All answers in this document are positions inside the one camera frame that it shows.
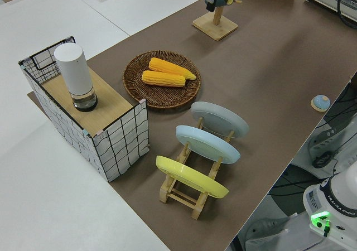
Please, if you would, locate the wooden mug rack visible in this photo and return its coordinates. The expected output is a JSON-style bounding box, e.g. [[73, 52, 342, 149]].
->
[[192, 0, 239, 41]]

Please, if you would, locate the yellow corn cob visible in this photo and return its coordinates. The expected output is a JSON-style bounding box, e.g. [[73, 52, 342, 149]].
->
[[142, 70, 186, 88], [148, 57, 197, 80]]

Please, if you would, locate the brown table mat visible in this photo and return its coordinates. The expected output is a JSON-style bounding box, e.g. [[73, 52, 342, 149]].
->
[[27, 0, 357, 251]]

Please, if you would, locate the brown wicker basket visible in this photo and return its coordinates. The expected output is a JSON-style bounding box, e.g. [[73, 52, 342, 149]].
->
[[123, 50, 202, 109]]

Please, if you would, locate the grey plate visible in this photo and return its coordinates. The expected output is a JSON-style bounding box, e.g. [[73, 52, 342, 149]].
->
[[191, 101, 249, 138]]

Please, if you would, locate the light blue plate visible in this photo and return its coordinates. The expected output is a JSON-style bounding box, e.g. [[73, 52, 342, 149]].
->
[[175, 124, 241, 165]]

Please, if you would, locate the blue round bell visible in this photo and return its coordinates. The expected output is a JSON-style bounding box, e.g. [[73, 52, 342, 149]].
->
[[311, 94, 331, 112]]

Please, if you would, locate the white cylindrical grinder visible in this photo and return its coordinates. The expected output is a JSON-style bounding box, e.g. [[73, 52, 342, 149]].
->
[[54, 44, 99, 112]]

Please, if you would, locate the yellow plate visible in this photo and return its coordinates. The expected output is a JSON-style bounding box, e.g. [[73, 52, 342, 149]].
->
[[155, 155, 230, 199]]

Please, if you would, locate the white power strip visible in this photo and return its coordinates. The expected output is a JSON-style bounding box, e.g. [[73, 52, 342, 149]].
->
[[308, 119, 357, 162]]

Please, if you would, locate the wooden plate rack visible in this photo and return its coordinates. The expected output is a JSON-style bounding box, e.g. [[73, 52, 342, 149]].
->
[[159, 116, 235, 220]]

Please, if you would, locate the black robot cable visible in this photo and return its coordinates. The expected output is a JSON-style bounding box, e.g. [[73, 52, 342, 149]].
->
[[336, 0, 357, 28]]

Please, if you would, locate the wire grid wooden shelf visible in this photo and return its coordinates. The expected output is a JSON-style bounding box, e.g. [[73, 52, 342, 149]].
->
[[18, 35, 151, 182]]

